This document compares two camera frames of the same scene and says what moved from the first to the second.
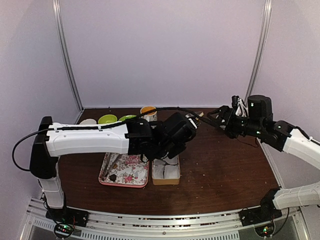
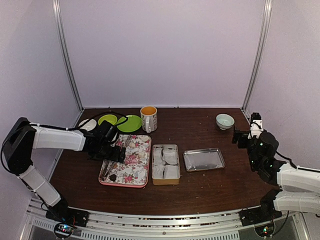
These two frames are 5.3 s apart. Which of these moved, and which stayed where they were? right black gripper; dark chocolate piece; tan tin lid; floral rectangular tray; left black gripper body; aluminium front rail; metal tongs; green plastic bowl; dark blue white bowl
Moved: tan tin lid; left black gripper body; right black gripper
Stayed: metal tongs; floral rectangular tray; aluminium front rail; dark blue white bowl; green plastic bowl; dark chocolate piece
